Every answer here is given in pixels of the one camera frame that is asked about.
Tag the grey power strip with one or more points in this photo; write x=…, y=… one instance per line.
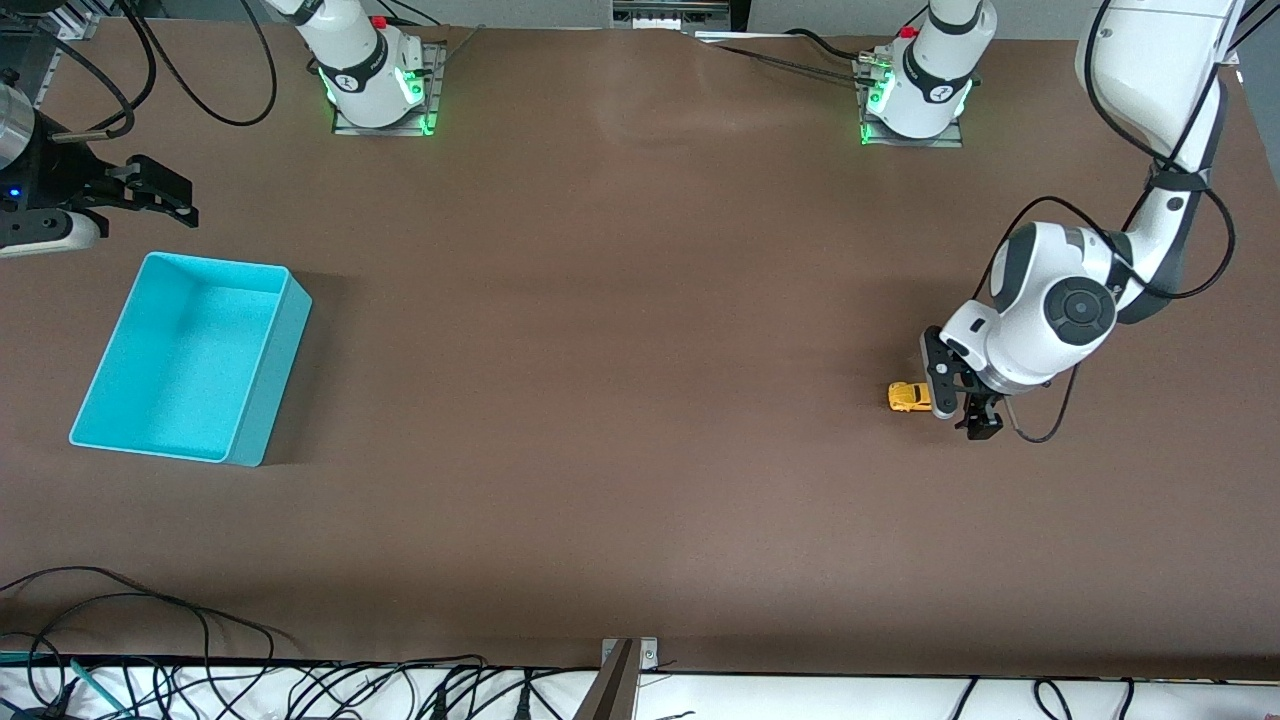
x=670, y=12

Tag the yellow beetle toy car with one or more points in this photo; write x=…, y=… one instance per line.
x=905, y=398

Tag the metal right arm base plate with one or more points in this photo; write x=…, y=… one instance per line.
x=385, y=130

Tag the silver metal bracket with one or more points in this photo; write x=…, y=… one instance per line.
x=648, y=655

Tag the turquoise plastic bin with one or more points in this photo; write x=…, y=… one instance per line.
x=180, y=360

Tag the aluminium frame profile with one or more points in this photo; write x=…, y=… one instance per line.
x=75, y=20

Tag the white lower desk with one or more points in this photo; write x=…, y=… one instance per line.
x=800, y=700

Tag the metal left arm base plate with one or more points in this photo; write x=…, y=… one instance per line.
x=945, y=142

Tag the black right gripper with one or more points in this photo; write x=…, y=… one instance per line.
x=52, y=172

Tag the dark metal camera pole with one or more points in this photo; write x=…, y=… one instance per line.
x=610, y=690

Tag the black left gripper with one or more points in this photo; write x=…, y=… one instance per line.
x=986, y=408

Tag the black plug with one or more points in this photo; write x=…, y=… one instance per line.
x=522, y=702
x=437, y=702

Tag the white flat strip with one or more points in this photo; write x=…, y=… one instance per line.
x=740, y=37

